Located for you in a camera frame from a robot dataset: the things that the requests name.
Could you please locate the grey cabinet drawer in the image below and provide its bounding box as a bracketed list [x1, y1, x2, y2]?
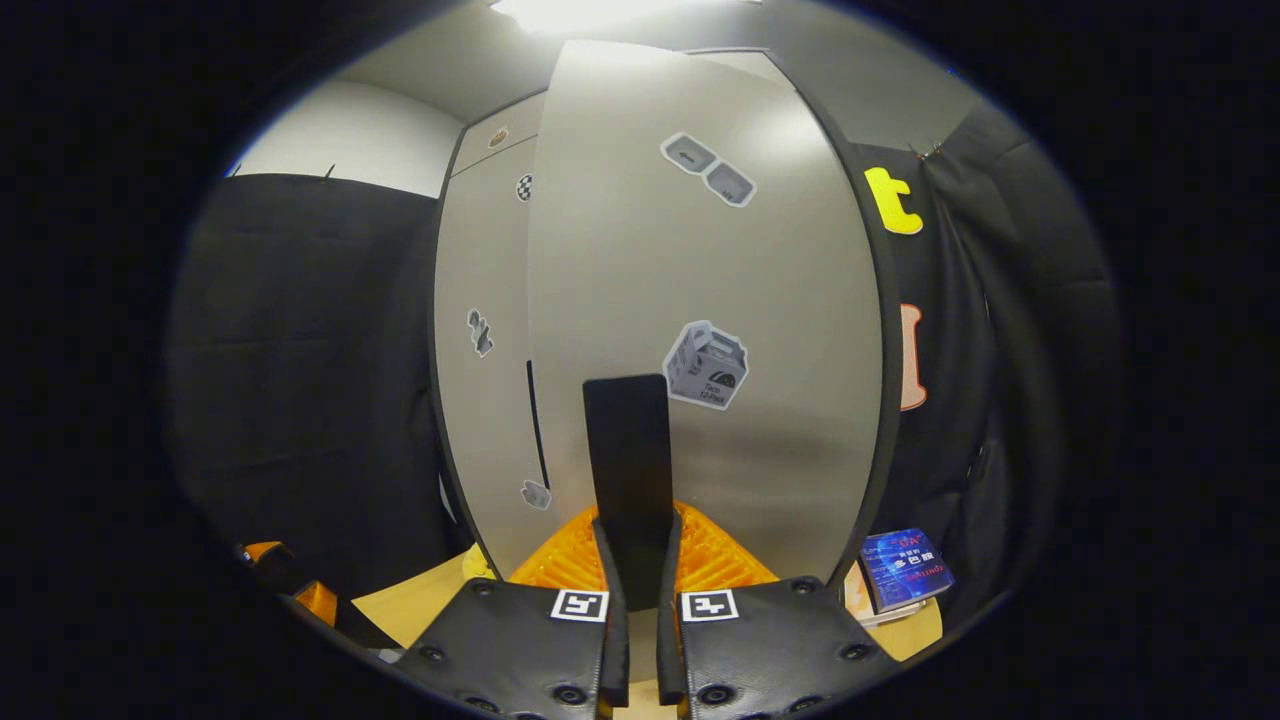
[450, 95, 546, 176]

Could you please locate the grey cabinet door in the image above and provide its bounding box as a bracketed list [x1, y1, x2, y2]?
[527, 40, 886, 601]
[432, 135, 551, 581]

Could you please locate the blue book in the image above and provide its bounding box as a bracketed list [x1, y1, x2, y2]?
[860, 528, 956, 613]

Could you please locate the black backdrop cloth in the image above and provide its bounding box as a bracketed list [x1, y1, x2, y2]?
[165, 100, 1121, 641]

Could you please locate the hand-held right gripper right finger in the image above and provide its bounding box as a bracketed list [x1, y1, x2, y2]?
[657, 503, 901, 720]

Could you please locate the grey double-door shoe cabinet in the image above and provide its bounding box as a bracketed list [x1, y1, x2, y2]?
[430, 40, 906, 611]

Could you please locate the large ceiling light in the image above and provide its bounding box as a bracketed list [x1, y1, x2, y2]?
[490, 0, 761, 36]

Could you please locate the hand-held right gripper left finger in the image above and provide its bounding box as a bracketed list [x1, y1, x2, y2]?
[400, 505, 631, 720]

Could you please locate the black door handle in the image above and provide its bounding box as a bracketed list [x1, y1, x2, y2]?
[527, 360, 551, 491]
[583, 375, 673, 611]

